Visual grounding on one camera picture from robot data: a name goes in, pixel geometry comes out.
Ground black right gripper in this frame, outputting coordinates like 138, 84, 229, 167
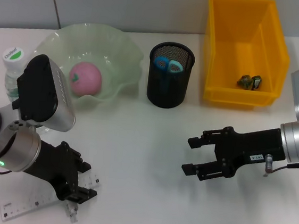
179, 118, 289, 190

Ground blue scissors with sheath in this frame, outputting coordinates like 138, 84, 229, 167
151, 55, 185, 94

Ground green glass fruit plate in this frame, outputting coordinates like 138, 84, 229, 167
29, 17, 148, 112

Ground pink toy peach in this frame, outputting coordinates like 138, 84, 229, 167
67, 60, 105, 97

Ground clear green-label water bottle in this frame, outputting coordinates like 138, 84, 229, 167
0, 45, 62, 136

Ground grey and white pen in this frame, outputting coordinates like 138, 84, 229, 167
63, 201, 80, 224

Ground yellow plastic bin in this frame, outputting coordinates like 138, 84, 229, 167
197, 0, 297, 115

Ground green plastic wrapper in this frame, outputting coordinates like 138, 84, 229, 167
236, 72, 263, 92

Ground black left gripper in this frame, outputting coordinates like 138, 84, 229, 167
20, 137, 103, 206

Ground black mesh pen holder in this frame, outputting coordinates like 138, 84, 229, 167
144, 39, 197, 111

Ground right gripper connector cable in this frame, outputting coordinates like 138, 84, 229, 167
262, 153, 299, 182

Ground transparent plastic ruler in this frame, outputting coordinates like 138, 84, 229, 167
0, 165, 103, 224

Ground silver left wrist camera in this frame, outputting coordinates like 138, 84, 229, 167
11, 51, 83, 134

